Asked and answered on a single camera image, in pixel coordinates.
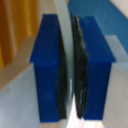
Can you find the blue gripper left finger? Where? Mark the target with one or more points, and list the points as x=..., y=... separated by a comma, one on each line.
x=46, y=76

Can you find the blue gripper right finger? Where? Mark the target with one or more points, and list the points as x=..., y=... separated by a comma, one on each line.
x=96, y=80

